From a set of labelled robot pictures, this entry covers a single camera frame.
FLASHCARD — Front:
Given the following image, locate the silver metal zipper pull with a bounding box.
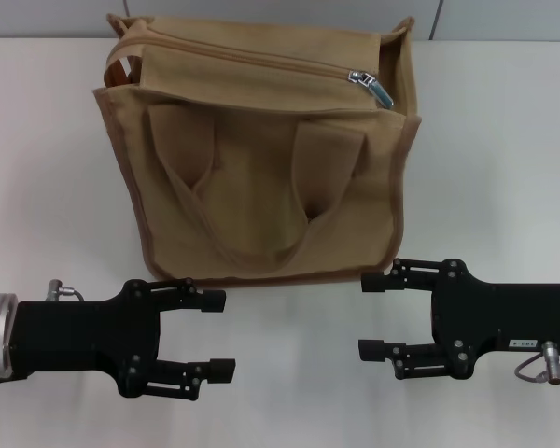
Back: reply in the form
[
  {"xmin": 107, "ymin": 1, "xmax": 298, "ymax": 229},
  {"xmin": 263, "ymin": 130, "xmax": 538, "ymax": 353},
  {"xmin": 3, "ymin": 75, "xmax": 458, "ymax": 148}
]
[{"xmin": 348, "ymin": 69, "xmax": 397, "ymax": 111}]

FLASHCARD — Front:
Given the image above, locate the grey cable with metal plug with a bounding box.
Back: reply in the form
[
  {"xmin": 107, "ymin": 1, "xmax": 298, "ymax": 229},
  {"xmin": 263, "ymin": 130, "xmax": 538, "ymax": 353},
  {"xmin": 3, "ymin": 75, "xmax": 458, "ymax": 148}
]
[{"xmin": 514, "ymin": 340, "xmax": 560, "ymax": 386}]

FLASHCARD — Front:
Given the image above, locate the khaki canvas food bag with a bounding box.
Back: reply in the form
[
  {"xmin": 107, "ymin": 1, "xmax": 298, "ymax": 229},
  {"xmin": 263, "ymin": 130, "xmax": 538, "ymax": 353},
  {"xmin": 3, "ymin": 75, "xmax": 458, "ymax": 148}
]
[{"xmin": 91, "ymin": 13, "xmax": 424, "ymax": 287}]

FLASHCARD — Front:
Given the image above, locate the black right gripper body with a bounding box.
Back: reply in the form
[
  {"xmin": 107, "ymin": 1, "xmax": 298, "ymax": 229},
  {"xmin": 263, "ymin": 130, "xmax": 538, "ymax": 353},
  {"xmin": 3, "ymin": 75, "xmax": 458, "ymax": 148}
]
[{"xmin": 427, "ymin": 258, "xmax": 560, "ymax": 382}]

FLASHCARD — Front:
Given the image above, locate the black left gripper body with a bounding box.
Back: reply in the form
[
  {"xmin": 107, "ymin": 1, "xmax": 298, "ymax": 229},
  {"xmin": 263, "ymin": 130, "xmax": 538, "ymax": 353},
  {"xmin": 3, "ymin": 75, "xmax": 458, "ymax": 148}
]
[{"xmin": 4, "ymin": 277, "xmax": 163, "ymax": 399}]

